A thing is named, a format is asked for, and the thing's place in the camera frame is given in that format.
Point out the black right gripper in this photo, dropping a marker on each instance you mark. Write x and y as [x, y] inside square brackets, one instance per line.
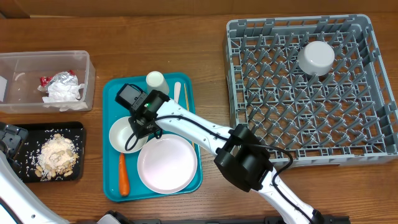
[148, 126]

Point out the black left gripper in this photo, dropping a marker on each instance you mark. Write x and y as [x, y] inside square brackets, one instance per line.
[12, 137]

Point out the white bowl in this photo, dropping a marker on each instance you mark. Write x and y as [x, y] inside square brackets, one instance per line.
[119, 134]

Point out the white napkin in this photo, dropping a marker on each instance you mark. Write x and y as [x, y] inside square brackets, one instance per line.
[65, 96]

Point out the foil wrapper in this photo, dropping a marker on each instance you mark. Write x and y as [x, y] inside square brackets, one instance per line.
[68, 77]

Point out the grey bowl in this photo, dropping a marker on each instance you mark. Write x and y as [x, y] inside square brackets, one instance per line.
[316, 58]

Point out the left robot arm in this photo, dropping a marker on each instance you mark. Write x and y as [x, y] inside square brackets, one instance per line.
[18, 203]

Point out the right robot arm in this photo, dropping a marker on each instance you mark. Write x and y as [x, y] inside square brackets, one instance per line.
[239, 155]

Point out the black waste tray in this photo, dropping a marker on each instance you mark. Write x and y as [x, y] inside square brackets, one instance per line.
[39, 134]

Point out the grey dishwasher rack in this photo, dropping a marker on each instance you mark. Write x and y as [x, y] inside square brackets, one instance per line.
[346, 117]

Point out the teal serving tray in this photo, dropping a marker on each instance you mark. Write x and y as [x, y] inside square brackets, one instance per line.
[112, 111]

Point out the white paper cup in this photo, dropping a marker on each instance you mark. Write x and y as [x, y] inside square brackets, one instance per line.
[156, 81]

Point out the pink plate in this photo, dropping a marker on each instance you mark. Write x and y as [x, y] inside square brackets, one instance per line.
[167, 165]

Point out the rice and peanut pile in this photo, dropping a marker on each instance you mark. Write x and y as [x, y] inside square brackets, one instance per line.
[56, 158]

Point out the orange carrot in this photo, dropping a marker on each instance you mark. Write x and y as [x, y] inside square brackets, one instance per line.
[124, 187]

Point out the wooden chopstick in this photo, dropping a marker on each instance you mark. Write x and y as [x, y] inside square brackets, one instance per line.
[188, 108]

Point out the white plastic fork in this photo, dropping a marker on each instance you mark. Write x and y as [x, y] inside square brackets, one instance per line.
[177, 89]

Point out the clear plastic bin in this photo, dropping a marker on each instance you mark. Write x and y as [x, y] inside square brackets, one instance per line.
[20, 80]

